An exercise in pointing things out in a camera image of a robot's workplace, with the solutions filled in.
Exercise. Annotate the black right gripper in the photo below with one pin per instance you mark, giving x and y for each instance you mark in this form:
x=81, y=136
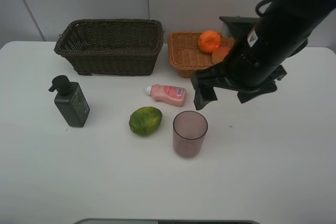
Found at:
x=240, y=72

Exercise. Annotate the pink lotion bottle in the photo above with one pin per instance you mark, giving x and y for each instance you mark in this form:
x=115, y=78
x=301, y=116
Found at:
x=168, y=94

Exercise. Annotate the translucent purple plastic cup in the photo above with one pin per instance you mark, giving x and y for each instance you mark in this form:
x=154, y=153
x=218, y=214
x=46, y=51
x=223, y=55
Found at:
x=189, y=130

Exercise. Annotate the red yellow peach fruit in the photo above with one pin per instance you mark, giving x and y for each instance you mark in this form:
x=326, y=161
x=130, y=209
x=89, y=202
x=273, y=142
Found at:
x=219, y=54

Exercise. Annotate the orange tangerine fruit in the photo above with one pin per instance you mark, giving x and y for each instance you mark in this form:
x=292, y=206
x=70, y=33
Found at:
x=209, y=41

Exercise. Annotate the green lime fruit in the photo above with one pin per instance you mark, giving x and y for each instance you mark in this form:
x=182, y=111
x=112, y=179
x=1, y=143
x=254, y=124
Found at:
x=145, y=121

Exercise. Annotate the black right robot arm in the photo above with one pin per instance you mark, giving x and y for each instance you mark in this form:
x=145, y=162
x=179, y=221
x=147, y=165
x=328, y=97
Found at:
x=281, y=28

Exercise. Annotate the orange wicker basket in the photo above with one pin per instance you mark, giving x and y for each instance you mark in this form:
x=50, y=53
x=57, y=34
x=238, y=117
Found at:
x=185, y=55

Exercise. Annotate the dark brown wicker basket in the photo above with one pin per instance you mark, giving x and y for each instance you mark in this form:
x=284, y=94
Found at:
x=111, y=47

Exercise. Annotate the dark green pump bottle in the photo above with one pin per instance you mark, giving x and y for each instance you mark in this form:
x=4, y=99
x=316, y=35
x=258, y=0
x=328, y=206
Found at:
x=70, y=101

